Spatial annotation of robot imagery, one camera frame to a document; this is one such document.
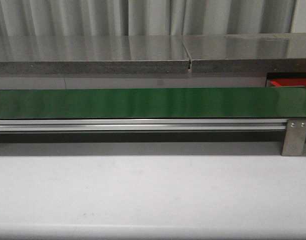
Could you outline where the green conveyor belt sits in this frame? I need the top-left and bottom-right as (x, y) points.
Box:
(0, 87), (306, 120)

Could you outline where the aluminium conveyor frame rail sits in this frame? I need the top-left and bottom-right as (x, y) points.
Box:
(0, 118), (288, 132)

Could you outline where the white pleated curtain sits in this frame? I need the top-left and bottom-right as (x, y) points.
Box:
(0, 0), (296, 37)

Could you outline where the grey stone counter slab left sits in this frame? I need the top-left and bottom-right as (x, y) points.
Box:
(0, 36), (191, 75)

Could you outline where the red plastic tray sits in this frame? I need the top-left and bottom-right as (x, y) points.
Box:
(268, 78), (306, 88)

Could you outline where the grey stone counter slab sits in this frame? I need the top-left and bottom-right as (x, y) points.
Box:
(182, 33), (306, 74)
(0, 36), (191, 75)

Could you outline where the grey stone counter slab right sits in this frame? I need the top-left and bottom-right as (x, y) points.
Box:
(182, 33), (306, 74)

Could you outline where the steel conveyor support bracket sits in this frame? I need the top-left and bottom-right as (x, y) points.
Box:
(281, 118), (306, 157)

